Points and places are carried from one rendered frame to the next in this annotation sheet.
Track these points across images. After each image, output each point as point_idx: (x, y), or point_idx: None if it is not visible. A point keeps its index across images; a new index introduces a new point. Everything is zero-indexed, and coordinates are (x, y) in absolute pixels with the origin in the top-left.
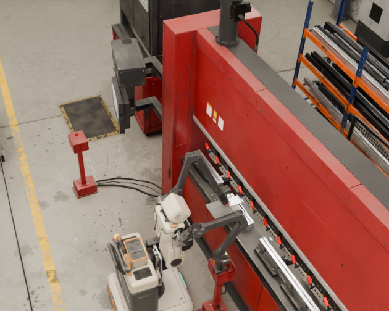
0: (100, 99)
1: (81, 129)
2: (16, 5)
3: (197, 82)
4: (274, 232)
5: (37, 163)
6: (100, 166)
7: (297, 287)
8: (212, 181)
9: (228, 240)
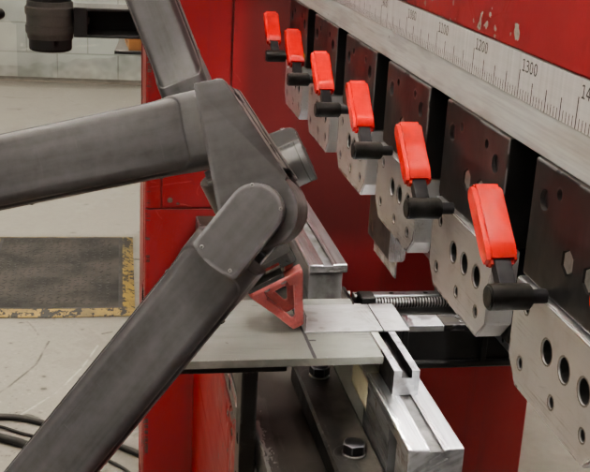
0: (127, 243)
1: (7, 288)
2: (56, 98)
3: None
4: (584, 327)
5: None
6: None
7: None
8: (166, 47)
9: (79, 398)
